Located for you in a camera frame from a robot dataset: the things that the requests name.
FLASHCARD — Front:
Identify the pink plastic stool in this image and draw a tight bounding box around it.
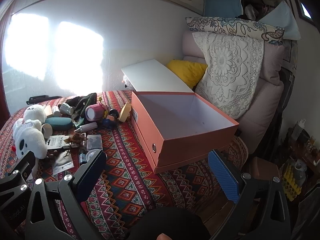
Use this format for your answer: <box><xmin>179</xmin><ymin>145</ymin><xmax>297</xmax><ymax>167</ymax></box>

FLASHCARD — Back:
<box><xmin>246</xmin><ymin>156</ymin><xmax>280</xmax><ymax>180</ymax></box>

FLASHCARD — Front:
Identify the pink knitted flower pot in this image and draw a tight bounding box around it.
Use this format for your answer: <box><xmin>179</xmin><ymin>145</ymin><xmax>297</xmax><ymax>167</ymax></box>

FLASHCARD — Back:
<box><xmin>85</xmin><ymin>102</ymin><xmax>108</xmax><ymax>122</ymax></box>

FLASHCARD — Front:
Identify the clear plastic case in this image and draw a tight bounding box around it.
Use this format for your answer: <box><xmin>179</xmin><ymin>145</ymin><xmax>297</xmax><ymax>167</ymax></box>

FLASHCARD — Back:
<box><xmin>86</xmin><ymin>134</ymin><xmax>103</xmax><ymax>150</ymax></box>

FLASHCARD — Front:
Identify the white lace pillow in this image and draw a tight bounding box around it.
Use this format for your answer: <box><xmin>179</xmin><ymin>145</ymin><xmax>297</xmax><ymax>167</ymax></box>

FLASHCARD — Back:
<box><xmin>192</xmin><ymin>32</ymin><xmax>265</xmax><ymax>120</ymax></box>

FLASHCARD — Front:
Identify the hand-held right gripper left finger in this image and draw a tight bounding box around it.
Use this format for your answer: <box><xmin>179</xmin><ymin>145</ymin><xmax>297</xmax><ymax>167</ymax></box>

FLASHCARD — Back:
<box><xmin>25</xmin><ymin>151</ymin><xmax>108</xmax><ymax>240</ymax></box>

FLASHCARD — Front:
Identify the yellow tape roll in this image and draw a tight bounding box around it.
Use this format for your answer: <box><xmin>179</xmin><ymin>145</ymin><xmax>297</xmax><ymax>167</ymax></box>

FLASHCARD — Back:
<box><xmin>119</xmin><ymin>102</ymin><xmax>132</xmax><ymax>122</ymax></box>

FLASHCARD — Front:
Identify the round clear lid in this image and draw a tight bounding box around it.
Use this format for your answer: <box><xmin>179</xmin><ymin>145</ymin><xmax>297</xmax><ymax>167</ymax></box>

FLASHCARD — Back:
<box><xmin>86</xmin><ymin>149</ymin><xmax>103</xmax><ymax>159</ymax></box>

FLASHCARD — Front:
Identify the pile of clothes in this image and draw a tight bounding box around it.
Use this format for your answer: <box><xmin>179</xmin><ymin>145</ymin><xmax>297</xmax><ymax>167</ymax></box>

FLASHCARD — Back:
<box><xmin>240</xmin><ymin>0</ymin><xmax>285</xmax><ymax>20</ymax></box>

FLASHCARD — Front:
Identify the yellow bottle rack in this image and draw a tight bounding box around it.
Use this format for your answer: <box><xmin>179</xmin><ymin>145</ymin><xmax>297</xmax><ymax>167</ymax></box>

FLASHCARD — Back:
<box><xmin>282</xmin><ymin>165</ymin><xmax>301</xmax><ymax>202</ymax></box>

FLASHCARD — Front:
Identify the blue cloth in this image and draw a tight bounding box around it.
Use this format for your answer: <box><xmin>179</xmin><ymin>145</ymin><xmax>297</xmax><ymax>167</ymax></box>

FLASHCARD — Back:
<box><xmin>204</xmin><ymin>0</ymin><xmax>243</xmax><ymax>18</ymax></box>

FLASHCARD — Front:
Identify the brown lined paper cup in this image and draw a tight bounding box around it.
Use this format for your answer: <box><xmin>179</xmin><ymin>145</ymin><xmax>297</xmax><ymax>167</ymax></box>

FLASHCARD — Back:
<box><xmin>41</xmin><ymin>123</ymin><xmax>53</xmax><ymax>139</ymax></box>

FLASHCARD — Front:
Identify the black glove with green trim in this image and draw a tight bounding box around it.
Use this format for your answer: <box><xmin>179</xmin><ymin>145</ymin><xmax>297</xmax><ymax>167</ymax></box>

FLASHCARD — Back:
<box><xmin>75</xmin><ymin>93</ymin><xmax>97</xmax><ymax>120</ymax></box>
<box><xmin>65</xmin><ymin>96</ymin><xmax>85</xmax><ymax>108</ymax></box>

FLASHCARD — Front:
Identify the pink sofa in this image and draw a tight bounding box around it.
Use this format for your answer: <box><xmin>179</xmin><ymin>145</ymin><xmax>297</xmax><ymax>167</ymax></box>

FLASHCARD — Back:
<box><xmin>182</xmin><ymin>31</ymin><xmax>285</xmax><ymax>155</ymax></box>

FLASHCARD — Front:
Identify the teal glasses case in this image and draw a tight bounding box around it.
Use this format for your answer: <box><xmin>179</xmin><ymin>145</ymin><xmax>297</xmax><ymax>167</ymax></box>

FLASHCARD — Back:
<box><xmin>45</xmin><ymin>117</ymin><xmax>73</xmax><ymax>131</ymax></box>

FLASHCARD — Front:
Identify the white box lid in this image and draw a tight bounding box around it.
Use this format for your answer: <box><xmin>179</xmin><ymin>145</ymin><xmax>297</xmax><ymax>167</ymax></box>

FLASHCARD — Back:
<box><xmin>121</xmin><ymin>59</ymin><xmax>198</xmax><ymax>93</ymax></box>

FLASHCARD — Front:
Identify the orange shoe box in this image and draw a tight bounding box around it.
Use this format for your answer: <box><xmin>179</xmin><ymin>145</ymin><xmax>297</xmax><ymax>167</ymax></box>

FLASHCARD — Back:
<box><xmin>131</xmin><ymin>91</ymin><xmax>239</xmax><ymax>174</ymax></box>

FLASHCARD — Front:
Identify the floral pillow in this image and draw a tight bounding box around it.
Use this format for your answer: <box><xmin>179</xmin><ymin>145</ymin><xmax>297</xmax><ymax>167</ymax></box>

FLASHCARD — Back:
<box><xmin>185</xmin><ymin>17</ymin><xmax>285</xmax><ymax>46</ymax></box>

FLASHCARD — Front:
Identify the clear plastic bag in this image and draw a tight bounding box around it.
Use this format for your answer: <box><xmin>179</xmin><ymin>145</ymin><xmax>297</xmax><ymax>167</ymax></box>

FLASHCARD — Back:
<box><xmin>52</xmin><ymin>152</ymin><xmax>74</xmax><ymax>175</ymax></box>

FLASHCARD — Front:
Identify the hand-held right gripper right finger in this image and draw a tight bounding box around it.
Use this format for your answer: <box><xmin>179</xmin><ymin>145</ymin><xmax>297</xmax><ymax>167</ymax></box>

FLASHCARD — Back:
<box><xmin>208</xmin><ymin>149</ymin><xmax>292</xmax><ymax>240</ymax></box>

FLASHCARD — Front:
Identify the white plush toy with bib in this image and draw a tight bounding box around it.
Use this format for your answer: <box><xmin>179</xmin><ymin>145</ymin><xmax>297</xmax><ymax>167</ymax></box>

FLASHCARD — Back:
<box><xmin>12</xmin><ymin>119</ymin><xmax>48</xmax><ymax>159</ymax></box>

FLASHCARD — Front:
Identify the black and white card packet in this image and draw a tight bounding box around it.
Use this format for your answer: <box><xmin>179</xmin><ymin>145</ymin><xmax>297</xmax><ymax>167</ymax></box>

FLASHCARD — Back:
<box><xmin>47</xmin><ymin>135</ymin><xmax>67</xmax><ymax>150</ymax></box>

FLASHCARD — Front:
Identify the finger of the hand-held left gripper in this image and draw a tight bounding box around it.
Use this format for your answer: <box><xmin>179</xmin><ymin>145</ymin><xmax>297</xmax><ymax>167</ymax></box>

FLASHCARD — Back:
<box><xmin>0</xmin><ymin>151</ymin><xmax>38</xmax><ymax>202</ymax></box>

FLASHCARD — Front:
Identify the long black object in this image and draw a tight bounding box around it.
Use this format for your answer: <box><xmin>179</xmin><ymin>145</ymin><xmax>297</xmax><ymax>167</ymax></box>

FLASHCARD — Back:
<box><xmin>26</xmin><ymin>95</ymin><xmax>63</xmax><ymax>105</ymax></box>

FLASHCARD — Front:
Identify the plain white plush toy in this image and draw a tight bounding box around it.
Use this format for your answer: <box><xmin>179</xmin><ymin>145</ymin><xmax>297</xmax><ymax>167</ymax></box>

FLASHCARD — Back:
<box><xmin>24</xmin><ymin>104</ymin><xmax>47</xmax><ymax>122</ymax></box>

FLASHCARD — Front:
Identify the yellow cushion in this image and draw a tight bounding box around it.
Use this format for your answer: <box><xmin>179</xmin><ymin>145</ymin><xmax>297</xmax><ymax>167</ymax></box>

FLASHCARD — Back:
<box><xmin>166</xmin><ymin>59</ymin><xmax>208</xmax><ymax>89</ymax></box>

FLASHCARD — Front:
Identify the light blue cushion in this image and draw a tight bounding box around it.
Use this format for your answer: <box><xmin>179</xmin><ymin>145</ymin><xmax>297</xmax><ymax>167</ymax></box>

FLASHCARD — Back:
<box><xmin>257</xmin><ymin>0</ymin><xmax>302</xmax><ymax>40</ymax></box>

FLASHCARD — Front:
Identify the brown figurine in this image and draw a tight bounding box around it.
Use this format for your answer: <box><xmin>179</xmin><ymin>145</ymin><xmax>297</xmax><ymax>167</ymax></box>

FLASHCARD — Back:
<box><xmin>64</xmin><ymin>134</ymin><xmax>87</xmax><ymax>147</ymax></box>

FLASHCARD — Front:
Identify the dark blue figurine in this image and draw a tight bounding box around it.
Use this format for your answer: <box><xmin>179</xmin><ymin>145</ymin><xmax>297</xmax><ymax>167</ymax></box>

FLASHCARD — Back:
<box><xmin>102</xmin><ymin>109</ymin><xmax>119</xmax><ymax>127</ymax></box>

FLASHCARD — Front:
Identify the pink tube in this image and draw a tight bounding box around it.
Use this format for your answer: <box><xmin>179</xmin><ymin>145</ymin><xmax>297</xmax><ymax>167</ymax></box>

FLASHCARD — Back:
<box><xmin>75</xmin><ymin>122</ymin><xmax>98</xmax><ymax>133</ymax></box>

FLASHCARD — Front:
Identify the wooden bead string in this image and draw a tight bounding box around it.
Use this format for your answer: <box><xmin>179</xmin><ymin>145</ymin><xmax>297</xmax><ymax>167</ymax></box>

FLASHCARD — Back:
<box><xmin>45</xmin><ymin>150</ymin><xmax>63</xmax><ymax>160</ymax></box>

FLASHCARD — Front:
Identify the small metal cup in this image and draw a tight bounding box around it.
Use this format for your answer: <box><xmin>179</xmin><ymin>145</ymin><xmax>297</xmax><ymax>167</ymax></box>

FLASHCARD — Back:
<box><xmin>59</xmin><ymin>102</ymin><xmax>74</xmax><ymax>115</ymax></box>

